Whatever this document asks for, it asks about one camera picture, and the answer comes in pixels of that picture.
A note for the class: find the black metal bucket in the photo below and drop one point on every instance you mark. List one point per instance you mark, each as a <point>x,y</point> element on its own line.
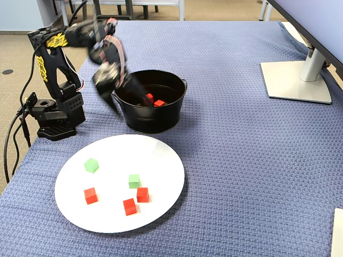
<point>150,120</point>

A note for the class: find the gray metal table frame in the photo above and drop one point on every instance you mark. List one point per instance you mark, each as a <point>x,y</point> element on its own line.
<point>129,9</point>

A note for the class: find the red cube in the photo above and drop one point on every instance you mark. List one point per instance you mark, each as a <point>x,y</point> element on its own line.
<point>130,206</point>
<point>142,194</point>
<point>149,97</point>
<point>159,103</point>
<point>90,196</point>

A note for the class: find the black round floor outlet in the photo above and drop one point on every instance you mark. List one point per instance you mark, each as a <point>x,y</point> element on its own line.
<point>7,71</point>

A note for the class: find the white metal furniture legs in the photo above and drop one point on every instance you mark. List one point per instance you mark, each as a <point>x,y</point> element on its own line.
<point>264,10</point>

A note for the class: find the computer monitor with silver stand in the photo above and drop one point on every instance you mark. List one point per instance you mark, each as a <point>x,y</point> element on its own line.
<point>292,80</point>

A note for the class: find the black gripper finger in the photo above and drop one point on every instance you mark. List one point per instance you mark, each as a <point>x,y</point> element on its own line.
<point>134,87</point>
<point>107,93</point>

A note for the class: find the white rectangular object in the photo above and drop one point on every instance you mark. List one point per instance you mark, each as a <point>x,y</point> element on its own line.
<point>338,235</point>

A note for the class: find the green cube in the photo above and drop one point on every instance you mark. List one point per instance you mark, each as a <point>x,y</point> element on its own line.
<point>91,165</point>
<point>134,181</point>

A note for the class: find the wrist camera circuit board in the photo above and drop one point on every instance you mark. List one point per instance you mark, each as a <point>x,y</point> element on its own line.
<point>105,75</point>

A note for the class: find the blue woven table cloth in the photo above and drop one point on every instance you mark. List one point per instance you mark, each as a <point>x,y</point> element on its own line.
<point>241,160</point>

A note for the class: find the black robot arm with yellow lettering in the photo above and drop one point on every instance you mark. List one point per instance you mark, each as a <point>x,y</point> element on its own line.
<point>67,107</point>

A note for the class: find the white round plate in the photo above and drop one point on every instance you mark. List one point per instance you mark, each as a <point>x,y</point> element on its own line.
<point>112,214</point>

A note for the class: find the dark chair legs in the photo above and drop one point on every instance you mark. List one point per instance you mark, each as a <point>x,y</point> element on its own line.
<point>145,12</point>
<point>56,6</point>

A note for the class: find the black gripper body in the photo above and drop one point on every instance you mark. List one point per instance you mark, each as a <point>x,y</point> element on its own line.
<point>105,80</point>

